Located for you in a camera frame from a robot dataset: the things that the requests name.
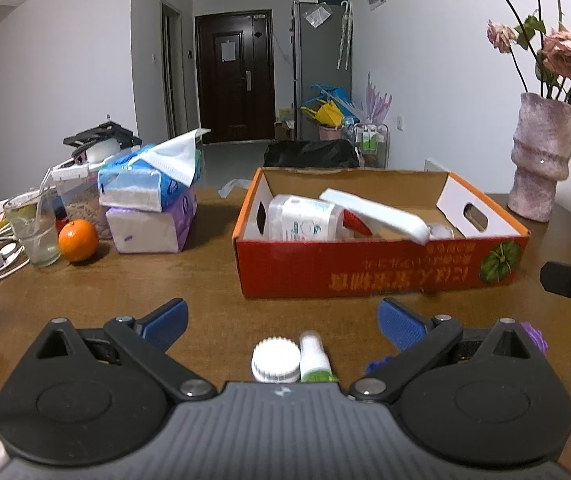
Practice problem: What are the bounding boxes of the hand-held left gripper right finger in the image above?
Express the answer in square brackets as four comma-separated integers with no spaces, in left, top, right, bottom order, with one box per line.
[348,297,541,403]

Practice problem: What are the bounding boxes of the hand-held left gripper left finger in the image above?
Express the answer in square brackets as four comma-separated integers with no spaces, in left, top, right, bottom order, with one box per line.
[30,297,218,402]

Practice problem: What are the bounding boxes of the orange cardboard box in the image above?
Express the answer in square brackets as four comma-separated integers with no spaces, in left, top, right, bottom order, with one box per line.
[232,166,531,300]

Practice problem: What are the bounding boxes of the green white tube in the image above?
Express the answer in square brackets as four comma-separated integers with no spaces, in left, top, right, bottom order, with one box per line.
[299,330,339,384]

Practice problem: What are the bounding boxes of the white ridged bottle cap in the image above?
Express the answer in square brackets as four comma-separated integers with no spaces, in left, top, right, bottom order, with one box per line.
[252,336,301,384]

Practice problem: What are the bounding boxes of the white labelled jar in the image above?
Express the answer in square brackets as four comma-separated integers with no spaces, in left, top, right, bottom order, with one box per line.
[267,194,346,242]

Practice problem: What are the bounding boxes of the blue small object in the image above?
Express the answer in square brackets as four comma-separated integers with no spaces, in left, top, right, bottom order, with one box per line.
[365,356,394,375]

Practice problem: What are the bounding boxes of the purple tissue pack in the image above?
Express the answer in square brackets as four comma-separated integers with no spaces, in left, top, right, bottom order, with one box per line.
[106,187,198,255]

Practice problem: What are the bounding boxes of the red packet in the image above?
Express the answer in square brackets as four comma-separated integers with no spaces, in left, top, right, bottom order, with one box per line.
[343,208,374,236]

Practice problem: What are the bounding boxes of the orange fruit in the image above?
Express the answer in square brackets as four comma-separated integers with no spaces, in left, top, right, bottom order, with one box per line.
[58,219,100,264]

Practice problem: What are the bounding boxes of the pink textured vase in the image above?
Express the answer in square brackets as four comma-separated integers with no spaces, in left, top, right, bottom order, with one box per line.
[508,92,571,224]

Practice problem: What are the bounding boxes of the blue tissue pack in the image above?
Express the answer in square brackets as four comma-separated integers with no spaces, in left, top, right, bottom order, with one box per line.
[98,144,201,211]

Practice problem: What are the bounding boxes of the clear plastic snack container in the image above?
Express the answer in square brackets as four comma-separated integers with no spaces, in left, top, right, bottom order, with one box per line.
[52,162,112,240]

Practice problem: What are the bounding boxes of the white plastic bag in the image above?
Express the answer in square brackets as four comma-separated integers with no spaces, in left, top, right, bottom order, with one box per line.
[218,178,252,199]

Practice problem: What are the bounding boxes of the clear drinking glass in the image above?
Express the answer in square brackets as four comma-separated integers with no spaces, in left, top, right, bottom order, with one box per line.
[4,195,62,269]

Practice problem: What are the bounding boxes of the white face mask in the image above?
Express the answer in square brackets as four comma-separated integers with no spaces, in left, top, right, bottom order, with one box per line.
[130,129,212,186]

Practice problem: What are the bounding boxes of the white round container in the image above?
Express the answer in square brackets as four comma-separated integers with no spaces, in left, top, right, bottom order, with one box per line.
[86,141,119,164]

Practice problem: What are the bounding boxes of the metal storage cart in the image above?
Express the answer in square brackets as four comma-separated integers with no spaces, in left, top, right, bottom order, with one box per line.
[353,122,390,169]

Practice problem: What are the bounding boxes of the black bag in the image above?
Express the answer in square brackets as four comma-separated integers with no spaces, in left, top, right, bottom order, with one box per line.
[263,140,361,169]

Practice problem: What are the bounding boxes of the black folding stand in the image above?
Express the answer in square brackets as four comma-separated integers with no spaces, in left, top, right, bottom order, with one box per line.
[63,119,144,154]

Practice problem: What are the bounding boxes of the yellow bag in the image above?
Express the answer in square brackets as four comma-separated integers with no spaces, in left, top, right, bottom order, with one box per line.
[301,101,344,127]

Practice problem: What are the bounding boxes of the dried rose bouquet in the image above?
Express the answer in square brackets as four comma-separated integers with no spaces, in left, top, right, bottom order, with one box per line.
[450,0,571,109]

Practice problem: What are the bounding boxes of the dark brown entrance door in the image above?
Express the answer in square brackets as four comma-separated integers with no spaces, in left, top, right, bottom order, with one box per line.
[194,10,276,145]

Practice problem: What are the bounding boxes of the blue plastic bag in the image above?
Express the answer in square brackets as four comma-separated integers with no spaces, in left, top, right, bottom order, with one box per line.
[310,84,351,106]

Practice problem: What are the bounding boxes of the glass side door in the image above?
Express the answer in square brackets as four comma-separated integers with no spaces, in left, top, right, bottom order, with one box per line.
[160,0,187,141]

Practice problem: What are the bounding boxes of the grey refrigerator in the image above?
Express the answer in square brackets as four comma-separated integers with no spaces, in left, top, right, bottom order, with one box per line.
[291,0,353,143]

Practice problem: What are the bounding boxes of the white hanging umbrella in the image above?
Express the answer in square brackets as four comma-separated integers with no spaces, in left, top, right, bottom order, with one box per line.
[337,1,354,71]

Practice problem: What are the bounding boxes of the clear plastic pouch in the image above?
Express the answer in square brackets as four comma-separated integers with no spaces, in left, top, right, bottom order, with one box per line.
[305,6,333,29]

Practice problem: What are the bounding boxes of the purple feather wall decoration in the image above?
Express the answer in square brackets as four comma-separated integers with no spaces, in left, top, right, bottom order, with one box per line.
[365,72,394,124]

